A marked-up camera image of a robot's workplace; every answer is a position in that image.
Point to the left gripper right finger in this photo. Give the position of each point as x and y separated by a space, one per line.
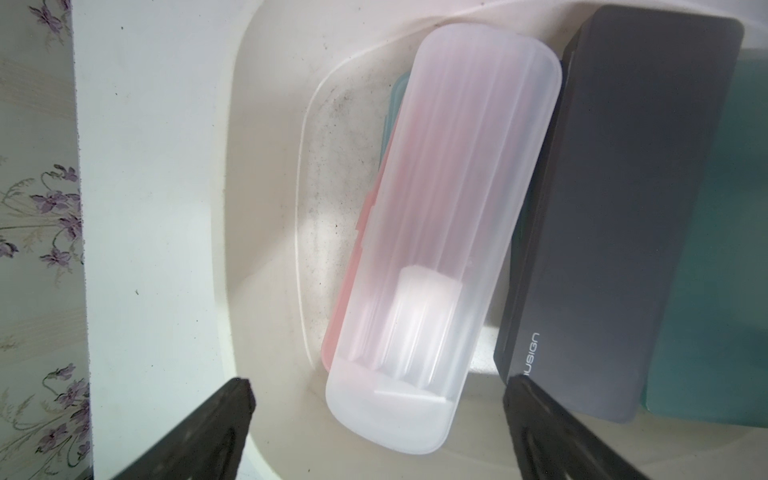
550 443

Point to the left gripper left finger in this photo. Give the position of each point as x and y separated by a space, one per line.
207 444

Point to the clear frosted pencil case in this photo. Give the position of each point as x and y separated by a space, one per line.
471 125

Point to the white plastic storage box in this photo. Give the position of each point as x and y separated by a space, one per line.
310 92

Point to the black pencil case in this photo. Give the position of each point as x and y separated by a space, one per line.
605 219

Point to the light blue pencil case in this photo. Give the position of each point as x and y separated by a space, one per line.
396 98

